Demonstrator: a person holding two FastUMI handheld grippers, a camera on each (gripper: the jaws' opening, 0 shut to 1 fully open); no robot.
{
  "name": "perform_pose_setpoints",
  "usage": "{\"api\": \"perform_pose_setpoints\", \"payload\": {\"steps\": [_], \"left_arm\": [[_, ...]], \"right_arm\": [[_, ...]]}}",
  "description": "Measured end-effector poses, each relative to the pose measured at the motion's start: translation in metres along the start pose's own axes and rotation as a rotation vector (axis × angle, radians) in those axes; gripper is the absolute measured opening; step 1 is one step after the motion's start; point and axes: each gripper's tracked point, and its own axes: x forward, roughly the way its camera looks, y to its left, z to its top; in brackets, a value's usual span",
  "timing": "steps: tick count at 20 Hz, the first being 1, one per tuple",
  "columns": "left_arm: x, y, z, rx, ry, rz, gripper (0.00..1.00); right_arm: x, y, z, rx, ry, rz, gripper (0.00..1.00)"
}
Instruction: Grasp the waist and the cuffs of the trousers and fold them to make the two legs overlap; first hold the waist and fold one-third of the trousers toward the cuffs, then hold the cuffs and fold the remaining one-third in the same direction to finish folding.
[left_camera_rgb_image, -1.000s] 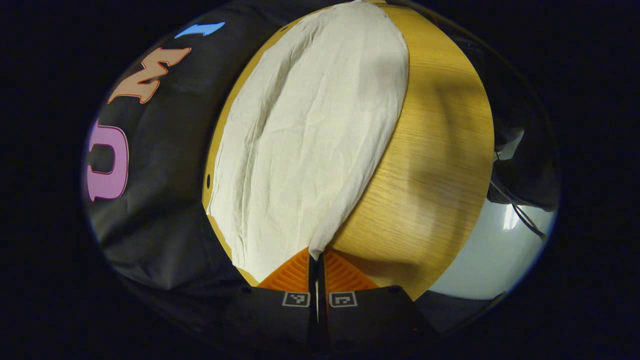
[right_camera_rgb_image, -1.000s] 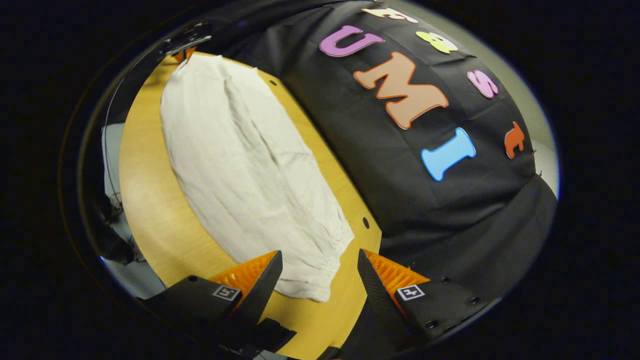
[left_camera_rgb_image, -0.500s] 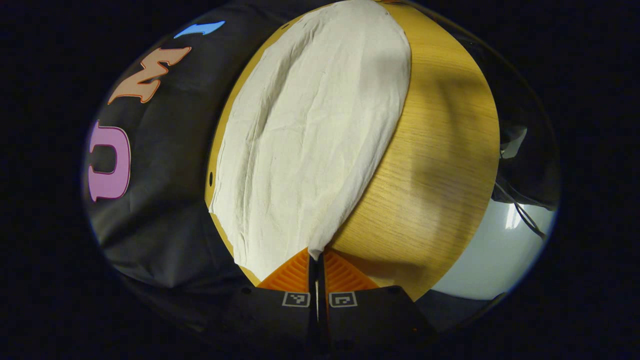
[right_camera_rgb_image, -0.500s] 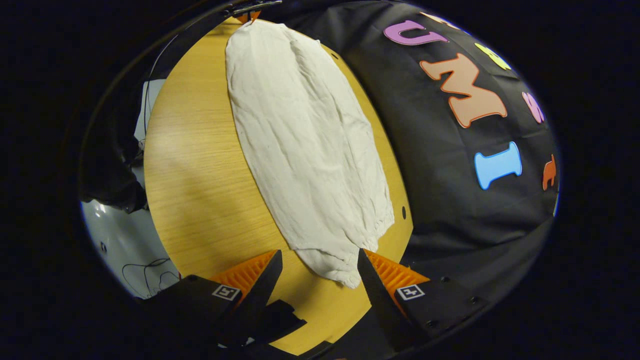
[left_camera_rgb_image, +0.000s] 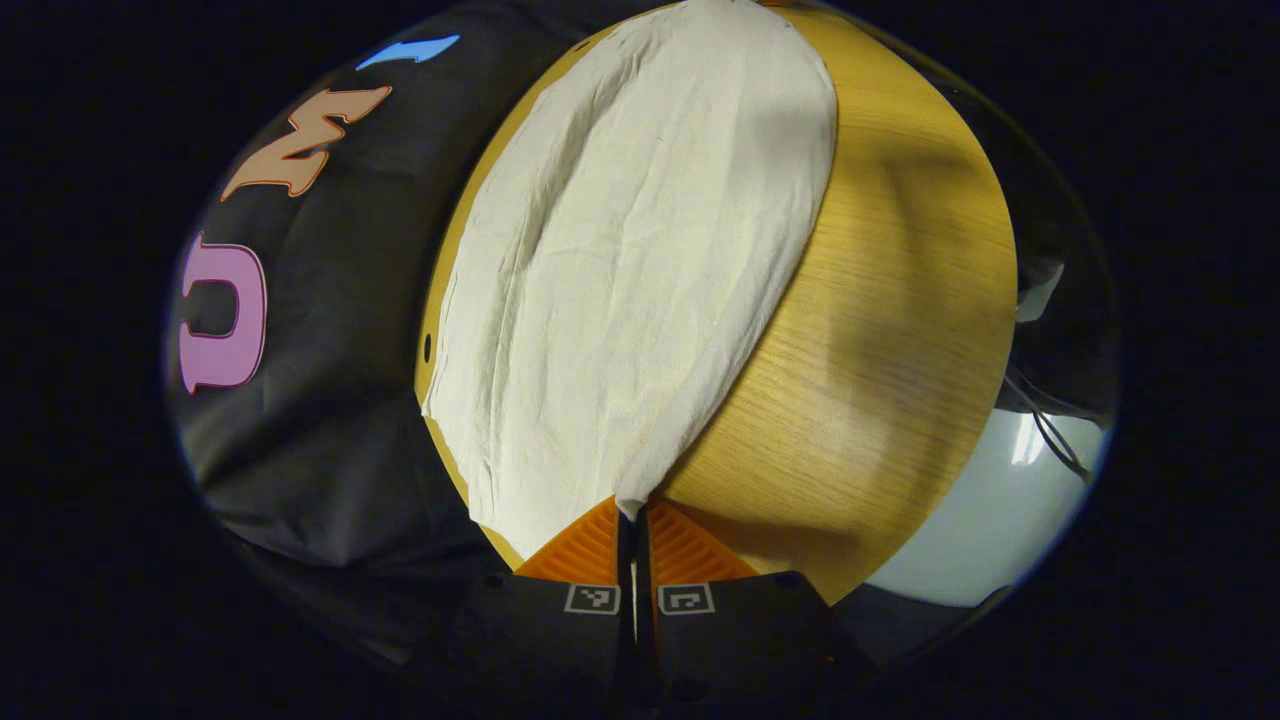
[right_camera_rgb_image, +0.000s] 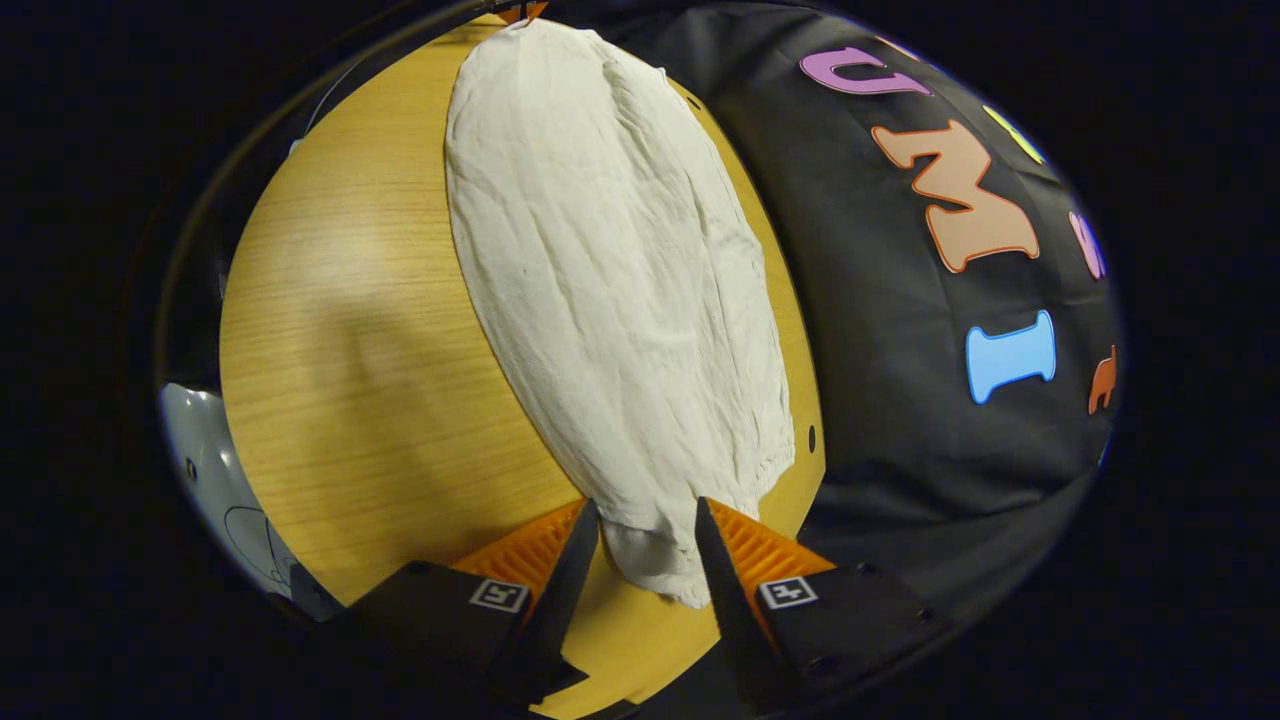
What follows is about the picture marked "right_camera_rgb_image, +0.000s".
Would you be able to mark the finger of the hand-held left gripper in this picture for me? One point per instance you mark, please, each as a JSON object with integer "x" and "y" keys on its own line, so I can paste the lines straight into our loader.
{"x": 522, "y": 10}

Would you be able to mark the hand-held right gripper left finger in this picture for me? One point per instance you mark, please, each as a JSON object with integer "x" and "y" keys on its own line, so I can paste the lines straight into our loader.
{"x": 560, "y": 590}

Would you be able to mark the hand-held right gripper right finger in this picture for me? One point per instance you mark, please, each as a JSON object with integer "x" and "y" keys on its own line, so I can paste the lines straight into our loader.
{"x": 725, "y": 600}

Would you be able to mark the white jeans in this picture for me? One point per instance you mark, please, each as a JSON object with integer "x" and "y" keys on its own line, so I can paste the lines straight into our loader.
{"x": 620, "y": 300}

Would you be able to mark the black backdrop cloth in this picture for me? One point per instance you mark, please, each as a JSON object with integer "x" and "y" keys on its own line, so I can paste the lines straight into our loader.
{"x": 880, "y": 420}

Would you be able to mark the pale grey curved panel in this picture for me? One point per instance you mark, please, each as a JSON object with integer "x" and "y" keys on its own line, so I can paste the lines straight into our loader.
{"x": 215, "y": 470}

